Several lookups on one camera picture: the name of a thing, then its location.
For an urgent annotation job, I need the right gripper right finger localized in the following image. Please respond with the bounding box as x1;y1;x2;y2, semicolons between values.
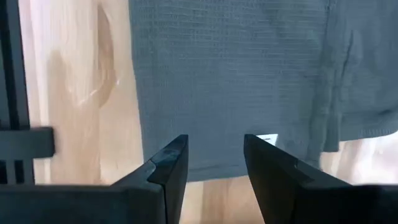
244;134;398;224

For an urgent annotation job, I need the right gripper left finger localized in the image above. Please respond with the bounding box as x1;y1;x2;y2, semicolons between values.
0;134;189;224

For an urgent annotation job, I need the dark grey towel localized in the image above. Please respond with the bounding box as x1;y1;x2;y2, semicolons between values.
127;0;398;183

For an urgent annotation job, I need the black aluminium table frame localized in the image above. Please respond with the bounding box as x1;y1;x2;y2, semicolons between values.
0;0;56;186

